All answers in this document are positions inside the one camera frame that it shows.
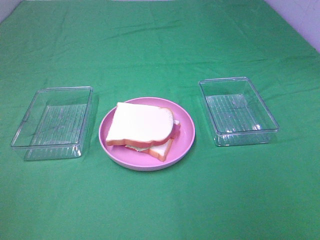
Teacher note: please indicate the toy bacon strip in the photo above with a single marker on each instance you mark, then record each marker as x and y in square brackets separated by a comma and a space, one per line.
[175, 131]

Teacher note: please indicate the toy bread slice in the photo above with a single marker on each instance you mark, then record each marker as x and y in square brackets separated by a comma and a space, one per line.
[160, 152]
[140, 125]

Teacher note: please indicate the green toy lettuce leaf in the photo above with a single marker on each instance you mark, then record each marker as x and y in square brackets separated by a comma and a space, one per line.
[135, 148]

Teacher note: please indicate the right clear plastic tray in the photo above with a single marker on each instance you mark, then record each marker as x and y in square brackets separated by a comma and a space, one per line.
[236, 113]

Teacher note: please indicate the clear plastic tray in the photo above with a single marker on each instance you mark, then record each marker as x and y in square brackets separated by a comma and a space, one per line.
[55, 125]
[236, 113]

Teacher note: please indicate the green tablecloth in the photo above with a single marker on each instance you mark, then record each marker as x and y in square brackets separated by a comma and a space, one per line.
[126, 50]

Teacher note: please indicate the left clear plastic tray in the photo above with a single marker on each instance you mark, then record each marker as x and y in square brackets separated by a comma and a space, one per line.
[55, 125]

